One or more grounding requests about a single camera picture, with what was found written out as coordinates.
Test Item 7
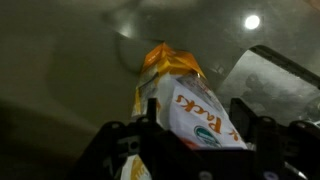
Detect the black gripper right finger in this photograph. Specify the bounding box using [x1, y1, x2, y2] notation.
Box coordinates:
[229, 97, 320, 180]

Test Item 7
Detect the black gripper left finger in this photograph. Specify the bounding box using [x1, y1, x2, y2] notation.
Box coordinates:
[69, 97, 172, 180]

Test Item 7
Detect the orange white snack pack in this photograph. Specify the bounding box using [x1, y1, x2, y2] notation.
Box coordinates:
[119, 41, 249, 180]

